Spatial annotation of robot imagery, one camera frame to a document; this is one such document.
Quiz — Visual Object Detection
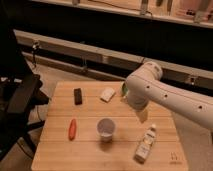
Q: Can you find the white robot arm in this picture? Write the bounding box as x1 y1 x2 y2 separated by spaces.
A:
125 61 213 132

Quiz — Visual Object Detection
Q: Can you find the green bowl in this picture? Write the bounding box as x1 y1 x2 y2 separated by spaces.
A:
121 83 128 98

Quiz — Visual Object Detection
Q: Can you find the white plastic bottle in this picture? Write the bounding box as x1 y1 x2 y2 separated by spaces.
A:
134 124 156 163

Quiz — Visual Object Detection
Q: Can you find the white sponge block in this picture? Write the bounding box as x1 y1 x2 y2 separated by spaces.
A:
100 87 116 102

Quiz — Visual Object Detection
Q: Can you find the wooden table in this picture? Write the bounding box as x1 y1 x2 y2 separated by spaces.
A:
32 81 188 171

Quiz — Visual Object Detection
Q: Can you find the black rectangular block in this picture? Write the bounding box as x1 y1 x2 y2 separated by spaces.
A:
74 88 82 105

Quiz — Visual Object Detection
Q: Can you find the orange carrot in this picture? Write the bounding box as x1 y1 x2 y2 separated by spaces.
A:
68 119 77 140

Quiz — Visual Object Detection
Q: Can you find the black chair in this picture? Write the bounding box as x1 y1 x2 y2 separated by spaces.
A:
0 28 49 162

